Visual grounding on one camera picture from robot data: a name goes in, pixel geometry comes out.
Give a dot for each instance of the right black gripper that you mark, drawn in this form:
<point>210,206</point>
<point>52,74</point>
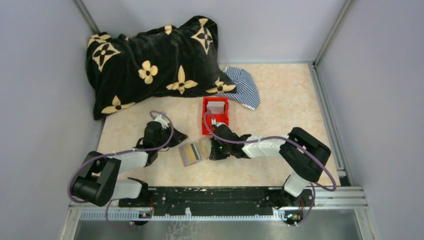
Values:
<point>215,155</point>

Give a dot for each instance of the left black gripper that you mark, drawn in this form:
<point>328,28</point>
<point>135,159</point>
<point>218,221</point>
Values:
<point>177,138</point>

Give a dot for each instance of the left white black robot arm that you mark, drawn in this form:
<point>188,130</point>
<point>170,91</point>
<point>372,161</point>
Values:
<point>97,181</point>

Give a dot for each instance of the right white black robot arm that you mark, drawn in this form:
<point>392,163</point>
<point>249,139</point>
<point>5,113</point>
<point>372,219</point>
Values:
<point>306,155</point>

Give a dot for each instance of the aluminium frame rail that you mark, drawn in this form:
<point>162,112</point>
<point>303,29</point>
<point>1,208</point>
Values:
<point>343,198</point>

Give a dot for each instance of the pink leather card holder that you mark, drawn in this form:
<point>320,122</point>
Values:
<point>205,147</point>

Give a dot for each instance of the black floral plush blanket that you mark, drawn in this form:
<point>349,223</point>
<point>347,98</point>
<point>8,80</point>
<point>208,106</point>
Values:
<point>168,61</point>

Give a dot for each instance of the white cable duct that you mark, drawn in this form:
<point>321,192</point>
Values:
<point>136,215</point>

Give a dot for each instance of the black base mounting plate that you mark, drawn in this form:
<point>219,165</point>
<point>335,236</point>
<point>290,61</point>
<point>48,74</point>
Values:
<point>216,201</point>

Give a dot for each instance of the grey card in bin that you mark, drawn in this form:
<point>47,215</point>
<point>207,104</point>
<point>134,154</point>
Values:
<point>216,107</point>

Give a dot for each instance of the red plastic bin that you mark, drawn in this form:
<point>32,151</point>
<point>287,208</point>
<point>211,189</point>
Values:
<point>211,120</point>

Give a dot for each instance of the blue white striped cloth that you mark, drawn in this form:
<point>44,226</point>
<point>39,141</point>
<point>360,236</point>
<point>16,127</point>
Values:
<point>247,93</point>

